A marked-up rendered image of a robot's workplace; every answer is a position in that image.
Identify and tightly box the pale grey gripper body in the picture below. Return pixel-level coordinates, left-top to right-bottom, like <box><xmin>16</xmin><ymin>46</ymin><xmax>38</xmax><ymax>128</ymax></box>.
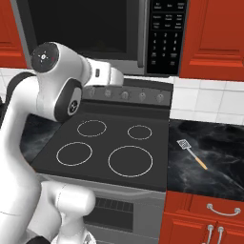
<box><xmin>109</xmin><ymin>67</ymin><xmax>125</xmax><ymax>88</ymax></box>

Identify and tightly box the grey microwave oven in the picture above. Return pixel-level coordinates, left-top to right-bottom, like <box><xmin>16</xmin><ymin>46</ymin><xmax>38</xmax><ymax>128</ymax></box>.
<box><xmin>10</xmin><ymin>0</ymin><xmax>191</xmax><ymax>78</ymax></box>

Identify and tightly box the microwave door with dark window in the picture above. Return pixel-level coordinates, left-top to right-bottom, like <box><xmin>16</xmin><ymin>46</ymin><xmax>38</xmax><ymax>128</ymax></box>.
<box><xmin>10</xmin><ymin>0</ymin><xmax>150</xmax><ymax>76</ymax></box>

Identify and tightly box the grey oven door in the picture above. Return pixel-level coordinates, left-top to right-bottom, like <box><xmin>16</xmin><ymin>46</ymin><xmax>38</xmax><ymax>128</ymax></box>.
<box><xmin>83</xmin><ymin>183</ymin><xmax>166</xmax><ymax>244</ymax></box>

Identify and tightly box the red base cupboard door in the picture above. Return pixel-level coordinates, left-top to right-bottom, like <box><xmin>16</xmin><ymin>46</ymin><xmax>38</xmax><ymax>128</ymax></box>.
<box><xmin>159</xmin><ymin>212</ymin><xmax>217</xmax><ymax>244</ymax></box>
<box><xmin>214</xmin><ymin>222</ymin><xmax>244</xmax><ymax>244</ymax></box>

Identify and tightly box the black hob with oven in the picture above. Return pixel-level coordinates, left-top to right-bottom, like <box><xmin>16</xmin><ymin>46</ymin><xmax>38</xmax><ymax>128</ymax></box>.
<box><xmin>30</xmin><ymin>77</ymin><xmax>174</xmax><ymax>244</ymax></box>

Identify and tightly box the red drawer front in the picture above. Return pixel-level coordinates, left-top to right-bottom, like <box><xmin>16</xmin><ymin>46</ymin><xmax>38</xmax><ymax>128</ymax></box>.
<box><xmin>188</xmin><ymin>193</ymin><xmax>244</xmax><ymax>231</ymax></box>

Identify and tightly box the grey microwave door handle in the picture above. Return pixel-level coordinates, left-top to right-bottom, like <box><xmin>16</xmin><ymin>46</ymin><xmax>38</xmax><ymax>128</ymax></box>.
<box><xmin>136</xmin><ymin>0</ymin><xmax>150</xmax><ymax>69</ymax></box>

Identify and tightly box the spatula with orange handle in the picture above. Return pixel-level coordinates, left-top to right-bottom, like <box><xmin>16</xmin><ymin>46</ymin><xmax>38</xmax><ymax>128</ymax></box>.
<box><xmin>176</xmin><ymin>138</ymin><xmax>209</xmax><ymax>171</ymax></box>

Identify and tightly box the red wall cupboard door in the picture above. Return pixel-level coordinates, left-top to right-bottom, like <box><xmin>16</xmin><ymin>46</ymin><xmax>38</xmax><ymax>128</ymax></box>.
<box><xmin>178</xmin><ymin>0</ymin><xmax>244</xmax><ymax>83</ymax></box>
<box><xmin>0</xmin><ymin>0</ymin><xmax>29</xmax><ymax>70</ymax></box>

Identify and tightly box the silver drawer handle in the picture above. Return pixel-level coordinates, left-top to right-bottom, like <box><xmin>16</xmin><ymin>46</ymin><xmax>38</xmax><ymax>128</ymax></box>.
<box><xmin>206</xmin><ymin>203</ymin><xmax>242</xmax><ymax>217</ymax></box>

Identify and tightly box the silver cupboard door handle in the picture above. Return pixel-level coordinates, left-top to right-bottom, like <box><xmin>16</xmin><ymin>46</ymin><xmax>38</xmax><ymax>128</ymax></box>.
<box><xmin>215</xmin><ymin>225</ymin><xmax>225</xmax><ymax>244</ymax></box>
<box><xmin>205</xmin><ymin>224</ymin><xmax>214</xmax><ymax>244</ymax></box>

